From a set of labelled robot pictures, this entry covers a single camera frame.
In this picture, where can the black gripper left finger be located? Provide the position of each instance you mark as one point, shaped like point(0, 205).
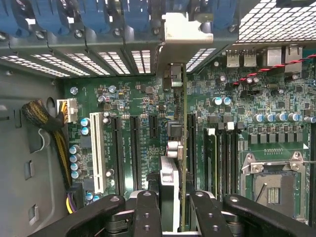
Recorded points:
point(148, 214)

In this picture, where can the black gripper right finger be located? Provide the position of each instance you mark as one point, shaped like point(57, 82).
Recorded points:
point(207, 217)

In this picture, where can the black RAM slot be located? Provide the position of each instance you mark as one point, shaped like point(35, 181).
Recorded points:
point(222, 163)
point(232, 163)

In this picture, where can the long black expansion slot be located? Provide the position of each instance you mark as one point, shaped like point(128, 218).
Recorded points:
point(136, 153)
point(192, 143)
point(118, 153)

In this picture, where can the white expansion slot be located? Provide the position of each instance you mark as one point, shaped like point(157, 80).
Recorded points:
point(96, 153)

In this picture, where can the short black expansion slot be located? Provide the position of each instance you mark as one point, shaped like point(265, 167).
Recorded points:
point(153, 126)

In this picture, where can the metal CPU socket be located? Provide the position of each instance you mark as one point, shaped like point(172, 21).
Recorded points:
point(274, 187)

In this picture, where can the thin metal locking lever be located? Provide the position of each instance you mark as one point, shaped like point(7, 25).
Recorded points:
point(279, 163)

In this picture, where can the green motherboard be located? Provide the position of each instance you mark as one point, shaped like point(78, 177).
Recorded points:
point(259, 103)

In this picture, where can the white power connector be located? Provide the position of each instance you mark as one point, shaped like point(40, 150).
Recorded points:
point(71, 109)

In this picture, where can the grey perforated PC case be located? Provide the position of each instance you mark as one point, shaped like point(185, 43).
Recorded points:
point(24, 148)

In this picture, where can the silver USB port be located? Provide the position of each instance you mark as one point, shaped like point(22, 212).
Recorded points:
point(232, 58)
point(249, 58)

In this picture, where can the silver ethernet port block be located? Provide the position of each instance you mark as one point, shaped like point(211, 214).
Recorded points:
point(293, 58)

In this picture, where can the blue card retention clip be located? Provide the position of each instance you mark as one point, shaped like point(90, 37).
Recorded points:
point(95, 16)
point(10, 22)
point(225, 13)
point(135, 12)
point(49, 17)

